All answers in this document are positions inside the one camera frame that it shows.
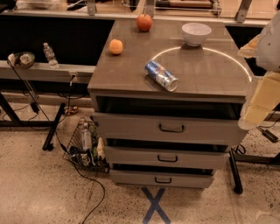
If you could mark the clear plastic water bottle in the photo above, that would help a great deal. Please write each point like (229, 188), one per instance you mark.
(50, 56)

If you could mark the grey drawer cabinet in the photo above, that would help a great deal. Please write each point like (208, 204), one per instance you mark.
(168, 112)

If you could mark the blue silver drink can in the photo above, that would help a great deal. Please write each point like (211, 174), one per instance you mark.
(161, 75)

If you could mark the black power adapter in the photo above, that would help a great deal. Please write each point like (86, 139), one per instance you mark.
(269, 135)

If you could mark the round dish with items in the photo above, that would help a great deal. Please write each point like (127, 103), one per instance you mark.
(21, 60)

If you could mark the red apple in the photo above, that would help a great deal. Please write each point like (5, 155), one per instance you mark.
(144, 22)

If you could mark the bottom grey drawer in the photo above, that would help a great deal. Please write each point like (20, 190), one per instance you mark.
(145, 178)

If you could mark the white bowl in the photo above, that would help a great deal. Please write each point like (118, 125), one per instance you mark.
(195, 34)

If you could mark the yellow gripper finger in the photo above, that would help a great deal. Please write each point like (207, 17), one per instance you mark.
(249, 50)
(262, 97)

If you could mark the small orange fruit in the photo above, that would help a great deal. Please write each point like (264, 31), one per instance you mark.
(116, 46)

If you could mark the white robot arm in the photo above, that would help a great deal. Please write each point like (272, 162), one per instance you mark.
(268, 49)

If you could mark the black table leg left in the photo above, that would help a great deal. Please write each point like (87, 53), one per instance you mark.
(16, 122)

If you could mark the middle grey drawer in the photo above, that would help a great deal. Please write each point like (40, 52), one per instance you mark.
(166, 158)

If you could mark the grey drawer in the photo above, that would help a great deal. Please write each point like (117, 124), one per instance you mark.
(166, 158)
(145, 178)
(169, 129)

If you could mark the blue tape cross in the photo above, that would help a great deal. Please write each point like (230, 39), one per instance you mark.
(154, 206)

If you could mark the wire basket with trash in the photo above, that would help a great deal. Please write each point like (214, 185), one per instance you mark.
(85, 149)

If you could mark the black table leg right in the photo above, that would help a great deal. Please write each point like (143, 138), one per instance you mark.
(235, 158)

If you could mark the grey side shelf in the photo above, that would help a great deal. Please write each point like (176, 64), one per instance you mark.
(42, 72)

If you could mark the black table leg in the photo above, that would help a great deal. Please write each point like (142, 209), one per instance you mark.
(16, 122)
(235, 158)

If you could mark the top grey drawer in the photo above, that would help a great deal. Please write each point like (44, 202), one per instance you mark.
(169, 129)

